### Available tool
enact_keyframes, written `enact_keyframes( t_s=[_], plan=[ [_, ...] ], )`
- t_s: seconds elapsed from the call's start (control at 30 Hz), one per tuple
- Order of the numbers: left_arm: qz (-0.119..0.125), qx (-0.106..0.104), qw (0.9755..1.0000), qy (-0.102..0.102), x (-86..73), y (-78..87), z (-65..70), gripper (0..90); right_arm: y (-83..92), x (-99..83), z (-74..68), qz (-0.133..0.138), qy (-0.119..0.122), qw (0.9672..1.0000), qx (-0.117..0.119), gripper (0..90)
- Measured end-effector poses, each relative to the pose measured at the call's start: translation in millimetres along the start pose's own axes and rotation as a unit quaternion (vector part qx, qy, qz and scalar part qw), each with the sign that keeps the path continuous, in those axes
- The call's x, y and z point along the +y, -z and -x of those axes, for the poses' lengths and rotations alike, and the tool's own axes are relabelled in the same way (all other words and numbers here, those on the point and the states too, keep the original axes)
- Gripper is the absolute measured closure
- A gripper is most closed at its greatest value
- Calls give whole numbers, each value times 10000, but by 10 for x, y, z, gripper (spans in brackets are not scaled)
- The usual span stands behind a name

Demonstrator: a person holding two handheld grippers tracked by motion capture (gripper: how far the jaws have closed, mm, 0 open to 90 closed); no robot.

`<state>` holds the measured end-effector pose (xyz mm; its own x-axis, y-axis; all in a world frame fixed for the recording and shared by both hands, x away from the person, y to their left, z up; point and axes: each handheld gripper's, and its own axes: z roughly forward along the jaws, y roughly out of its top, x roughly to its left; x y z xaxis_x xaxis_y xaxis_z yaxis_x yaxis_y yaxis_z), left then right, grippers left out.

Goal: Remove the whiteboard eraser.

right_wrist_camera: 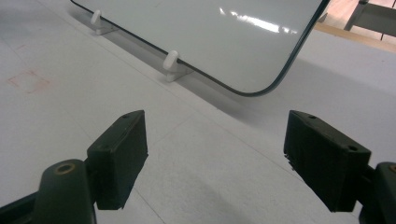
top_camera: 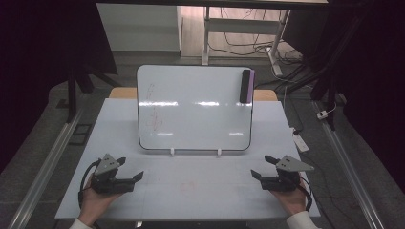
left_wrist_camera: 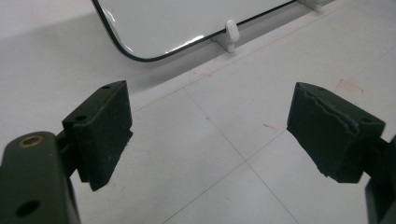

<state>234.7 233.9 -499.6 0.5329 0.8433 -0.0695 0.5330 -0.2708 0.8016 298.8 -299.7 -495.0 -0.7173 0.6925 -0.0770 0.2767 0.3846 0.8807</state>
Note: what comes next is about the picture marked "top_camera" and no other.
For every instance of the person's right hand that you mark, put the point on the person's right hand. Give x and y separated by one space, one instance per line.
294 202

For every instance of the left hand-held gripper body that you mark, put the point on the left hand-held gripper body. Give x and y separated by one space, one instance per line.
108 184

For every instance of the wooden table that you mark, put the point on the wooden table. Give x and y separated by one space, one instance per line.
122 93

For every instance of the dark curtain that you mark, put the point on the dark curtain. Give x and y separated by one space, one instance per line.
366 63
38 57

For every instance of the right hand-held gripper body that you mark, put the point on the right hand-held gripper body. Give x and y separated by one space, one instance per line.
283 183

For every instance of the white desk frame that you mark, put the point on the white desk frame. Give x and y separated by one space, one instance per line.
242 26

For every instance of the person's left hand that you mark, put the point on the person's left hand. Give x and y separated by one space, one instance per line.
92 206

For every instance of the black metal stand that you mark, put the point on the black metal stand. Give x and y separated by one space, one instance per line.
72 92

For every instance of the white power strip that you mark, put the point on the white power strip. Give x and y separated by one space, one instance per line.
300 140

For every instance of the purple and black whiteboard eraser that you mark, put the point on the purple and black whiteboard eraser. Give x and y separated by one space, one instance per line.
246 86

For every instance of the black floor plate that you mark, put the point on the black floor plate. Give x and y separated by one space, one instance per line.
80 135

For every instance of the white whiteboard with black rim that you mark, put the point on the white whiteboard with black rim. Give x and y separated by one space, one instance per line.
197 120

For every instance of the white cabinet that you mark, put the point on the white cabinet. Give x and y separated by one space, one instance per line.
137 27

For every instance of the small white adapter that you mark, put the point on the small white adapter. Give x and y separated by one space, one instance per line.
322 114

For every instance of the aluminium rail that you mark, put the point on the aluminium rail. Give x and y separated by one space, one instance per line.
350 171
44 171

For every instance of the white whiteboard stand foot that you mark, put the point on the white whiteboard stand foot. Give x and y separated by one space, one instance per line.
219 152
172 152

